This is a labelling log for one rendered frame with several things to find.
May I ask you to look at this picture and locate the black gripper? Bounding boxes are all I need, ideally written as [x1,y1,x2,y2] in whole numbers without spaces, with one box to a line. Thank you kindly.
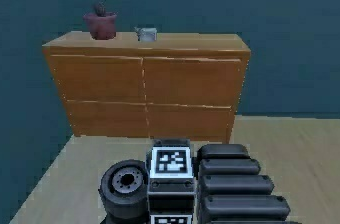
[98,159,150,224]

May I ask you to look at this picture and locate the brown wooden chest of drawers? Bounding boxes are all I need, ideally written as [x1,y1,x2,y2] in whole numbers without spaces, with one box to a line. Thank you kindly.
[41,30,252,144]

